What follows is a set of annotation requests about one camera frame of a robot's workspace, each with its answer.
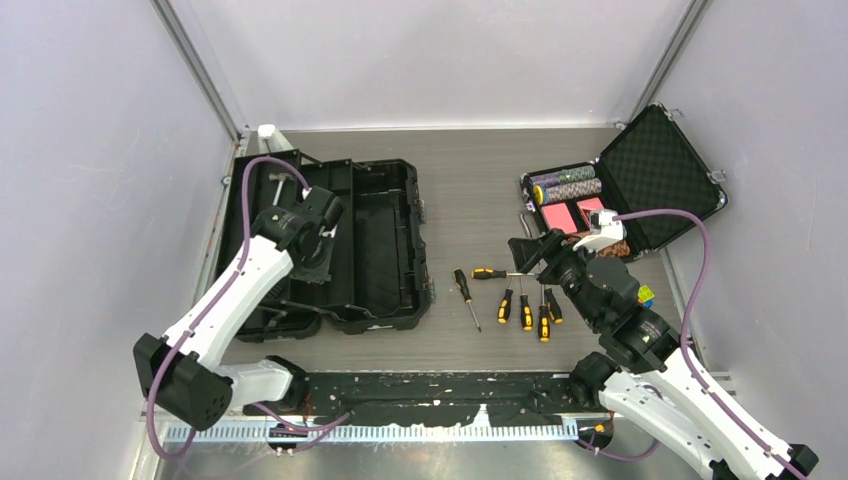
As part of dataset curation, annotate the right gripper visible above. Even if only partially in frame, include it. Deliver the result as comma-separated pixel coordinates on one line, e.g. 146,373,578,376
506,226,602,328

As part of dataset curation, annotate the black plastic toolbox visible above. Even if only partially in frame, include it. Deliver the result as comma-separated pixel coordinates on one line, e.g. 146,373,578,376
236,150,434,343

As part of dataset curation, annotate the small steel hammer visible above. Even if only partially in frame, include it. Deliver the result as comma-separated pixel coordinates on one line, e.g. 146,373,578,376
268,172,298,206

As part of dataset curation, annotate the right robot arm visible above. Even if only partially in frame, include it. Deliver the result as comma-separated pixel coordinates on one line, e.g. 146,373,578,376
508,231,819,479

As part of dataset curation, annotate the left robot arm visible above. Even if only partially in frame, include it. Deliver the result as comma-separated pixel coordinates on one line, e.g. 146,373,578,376
133,187,344,431

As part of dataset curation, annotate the pink card deck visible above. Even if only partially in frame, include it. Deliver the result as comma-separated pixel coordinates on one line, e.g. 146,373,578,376
541,203,578,234

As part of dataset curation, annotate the red card deck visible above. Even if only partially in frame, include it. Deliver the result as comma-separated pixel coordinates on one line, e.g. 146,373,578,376
576,197,605,222

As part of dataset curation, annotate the poker chip row orange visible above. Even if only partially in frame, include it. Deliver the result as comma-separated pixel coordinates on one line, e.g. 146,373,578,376
597,240,632,258

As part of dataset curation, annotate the poker chip row top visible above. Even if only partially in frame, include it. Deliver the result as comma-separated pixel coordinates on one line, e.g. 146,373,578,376
530,165,595,188

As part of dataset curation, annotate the blue orange small object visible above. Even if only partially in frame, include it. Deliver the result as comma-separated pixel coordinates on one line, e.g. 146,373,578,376
637,285,656,308

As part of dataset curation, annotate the white metronome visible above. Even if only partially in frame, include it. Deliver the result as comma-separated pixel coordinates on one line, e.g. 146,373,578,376
257,124,293,154

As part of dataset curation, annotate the black aluminium poker chip case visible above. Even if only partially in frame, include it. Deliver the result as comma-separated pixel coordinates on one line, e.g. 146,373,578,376
519,103,728,261

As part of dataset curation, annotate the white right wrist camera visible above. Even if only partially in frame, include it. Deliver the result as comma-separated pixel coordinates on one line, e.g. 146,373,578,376
573,209,626,252

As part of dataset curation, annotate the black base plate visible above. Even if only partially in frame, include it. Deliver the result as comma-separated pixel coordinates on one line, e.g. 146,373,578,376
263,371,597,427

